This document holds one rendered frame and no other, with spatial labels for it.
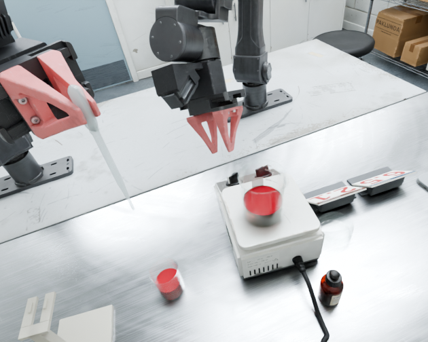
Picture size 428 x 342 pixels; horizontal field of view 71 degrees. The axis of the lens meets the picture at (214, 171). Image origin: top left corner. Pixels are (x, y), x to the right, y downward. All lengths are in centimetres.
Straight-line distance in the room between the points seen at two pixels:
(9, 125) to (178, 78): 21
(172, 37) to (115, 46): 290
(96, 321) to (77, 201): 29
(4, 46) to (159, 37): 18
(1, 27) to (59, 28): 294
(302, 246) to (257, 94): 46
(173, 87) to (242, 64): 34
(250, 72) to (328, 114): 23
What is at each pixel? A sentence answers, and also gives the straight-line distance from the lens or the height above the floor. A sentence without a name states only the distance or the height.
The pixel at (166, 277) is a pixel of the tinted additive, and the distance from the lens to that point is 49.
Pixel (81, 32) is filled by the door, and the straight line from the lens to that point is 330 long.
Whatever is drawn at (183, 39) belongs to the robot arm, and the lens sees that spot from 44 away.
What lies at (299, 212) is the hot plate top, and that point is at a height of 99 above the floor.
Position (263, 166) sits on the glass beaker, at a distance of 42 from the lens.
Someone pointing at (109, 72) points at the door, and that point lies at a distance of 341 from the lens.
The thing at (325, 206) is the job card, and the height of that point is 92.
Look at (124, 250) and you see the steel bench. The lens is 58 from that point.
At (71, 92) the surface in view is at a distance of 27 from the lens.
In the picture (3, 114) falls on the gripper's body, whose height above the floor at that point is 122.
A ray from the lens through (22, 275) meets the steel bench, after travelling 65.
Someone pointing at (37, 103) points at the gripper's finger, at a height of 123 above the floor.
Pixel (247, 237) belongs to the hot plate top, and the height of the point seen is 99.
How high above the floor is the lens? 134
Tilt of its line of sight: 42 degrees down
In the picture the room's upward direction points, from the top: 11 degrees counter-clockwise
